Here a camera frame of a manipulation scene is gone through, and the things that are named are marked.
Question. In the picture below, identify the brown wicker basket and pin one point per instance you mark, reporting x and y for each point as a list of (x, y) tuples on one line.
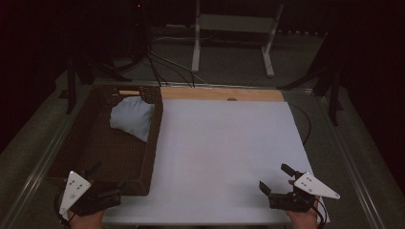
[(105, 152)]

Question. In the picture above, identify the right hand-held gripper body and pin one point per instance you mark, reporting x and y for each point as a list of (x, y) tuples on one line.
[(310, 186)]

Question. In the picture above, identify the person's left hand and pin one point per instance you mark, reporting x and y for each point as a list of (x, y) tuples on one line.
[(86, 222)]

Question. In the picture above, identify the black tripod stand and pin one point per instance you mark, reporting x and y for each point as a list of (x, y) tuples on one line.
[(332, 89), (71, 86)]

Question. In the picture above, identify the metal frame rail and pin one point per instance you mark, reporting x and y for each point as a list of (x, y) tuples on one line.
[(353, 171), (41, 165)]

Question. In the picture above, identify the dark equipment stand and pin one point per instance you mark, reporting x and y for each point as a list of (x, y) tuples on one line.
[(138, 31)]

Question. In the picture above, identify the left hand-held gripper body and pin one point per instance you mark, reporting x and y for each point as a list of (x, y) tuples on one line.
[(74, 191)]

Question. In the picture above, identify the white metal stand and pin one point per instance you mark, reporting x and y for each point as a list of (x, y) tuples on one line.
[(235, 23)]

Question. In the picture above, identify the person's right hand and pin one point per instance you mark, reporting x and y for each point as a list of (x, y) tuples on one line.
[(305, 221)]

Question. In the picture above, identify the light blue tank top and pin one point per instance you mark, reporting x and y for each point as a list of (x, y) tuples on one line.
[(132, 116)]

